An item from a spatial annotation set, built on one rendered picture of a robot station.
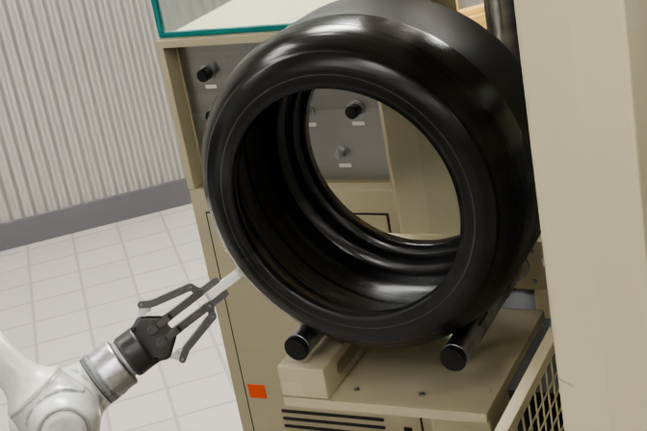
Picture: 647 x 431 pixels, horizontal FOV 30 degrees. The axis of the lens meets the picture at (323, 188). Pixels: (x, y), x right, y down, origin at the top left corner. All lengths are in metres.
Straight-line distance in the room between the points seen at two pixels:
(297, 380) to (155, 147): 3.43
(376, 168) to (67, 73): 2.79
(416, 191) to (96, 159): 3.30
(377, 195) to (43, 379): 1.08
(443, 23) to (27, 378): 0.83
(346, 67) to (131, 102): 3.63
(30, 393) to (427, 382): 0.67
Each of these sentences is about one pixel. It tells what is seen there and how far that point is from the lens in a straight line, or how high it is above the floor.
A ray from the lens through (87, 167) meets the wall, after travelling 5.43.
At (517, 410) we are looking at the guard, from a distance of 1.61.
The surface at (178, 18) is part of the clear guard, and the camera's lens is 2.80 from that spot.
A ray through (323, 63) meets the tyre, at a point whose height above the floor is 1.40.
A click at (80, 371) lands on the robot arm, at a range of 2.01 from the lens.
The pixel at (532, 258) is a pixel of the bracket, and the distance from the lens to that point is 2.21.
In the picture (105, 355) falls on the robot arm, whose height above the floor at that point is 0.98.
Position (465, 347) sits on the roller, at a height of 0.91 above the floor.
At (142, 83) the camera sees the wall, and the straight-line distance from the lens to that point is 5.36.
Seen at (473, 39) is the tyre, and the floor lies 1.38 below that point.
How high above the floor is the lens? 1.84
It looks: 20 degrees down
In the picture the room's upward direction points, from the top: 10 degrees counter-clockwise
